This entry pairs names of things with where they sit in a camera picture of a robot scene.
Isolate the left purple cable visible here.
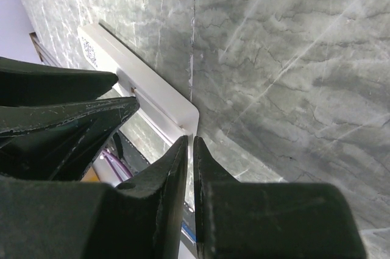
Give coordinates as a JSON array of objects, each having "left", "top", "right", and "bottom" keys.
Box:
[{"left": 100, "top": 149, "right": 133, "bottom": 180}]

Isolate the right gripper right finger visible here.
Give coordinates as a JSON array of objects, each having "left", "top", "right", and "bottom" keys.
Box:
[{"left": 193, "top": 137, "right": 366, "bottom": 258}]

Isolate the grey white remote control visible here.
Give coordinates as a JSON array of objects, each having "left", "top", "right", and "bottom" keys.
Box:
[{"left": 77, "top": 20, "right": 200, "bottom": 259}]

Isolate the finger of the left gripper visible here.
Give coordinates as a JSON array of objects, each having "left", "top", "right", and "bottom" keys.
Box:
[
  {"left": 1, "top": 57, "right": 118, "bottom": 107},
  {"left": 1, "top": 97, "right": 140, "bottom": 181}
]

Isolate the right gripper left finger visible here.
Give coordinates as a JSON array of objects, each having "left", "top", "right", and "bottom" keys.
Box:
[{"left": 1, "top": 136, "right": 188, "bottom": 258}]

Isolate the aluminium frame rail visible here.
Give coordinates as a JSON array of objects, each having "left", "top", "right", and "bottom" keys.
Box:
[{"left": 29, "top": 32, "right": 61, "bottom": 68}]

